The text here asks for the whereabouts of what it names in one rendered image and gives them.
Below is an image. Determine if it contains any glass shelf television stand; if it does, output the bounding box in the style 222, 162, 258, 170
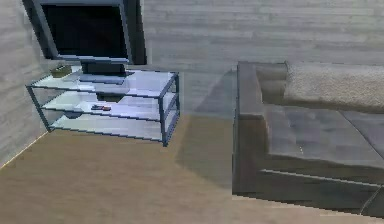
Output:
25, 64, 181, 148

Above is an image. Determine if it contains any dark remote control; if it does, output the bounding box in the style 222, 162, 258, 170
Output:
90, 104, 112, 112

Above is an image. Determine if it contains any grey brown sofa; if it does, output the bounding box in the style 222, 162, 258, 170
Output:
232, 61, 384, 220

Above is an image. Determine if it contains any black television set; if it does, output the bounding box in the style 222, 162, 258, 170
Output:
22, 0, 148, 85

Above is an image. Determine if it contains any small olive green box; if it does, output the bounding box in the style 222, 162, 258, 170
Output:
50, 64, 73, 79

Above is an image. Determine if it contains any beige sofa blanket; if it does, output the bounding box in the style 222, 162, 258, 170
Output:
283, 60, 384, 111

